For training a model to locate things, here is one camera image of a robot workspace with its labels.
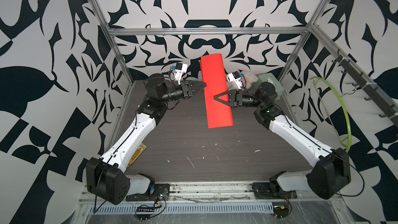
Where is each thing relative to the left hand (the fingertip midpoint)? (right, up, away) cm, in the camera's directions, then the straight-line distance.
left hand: (204, 82), depth 63 cm
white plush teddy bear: (+32, +7, +49) cm, 59 cm away
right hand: (+4, -7, -2) cm, 9 cm away
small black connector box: (+35, -58, +9) cm, 68 cm away
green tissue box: (+48, +8, +49) cm, 69 cm away
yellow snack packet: (-36, -37, +22) cm, 56 cm away
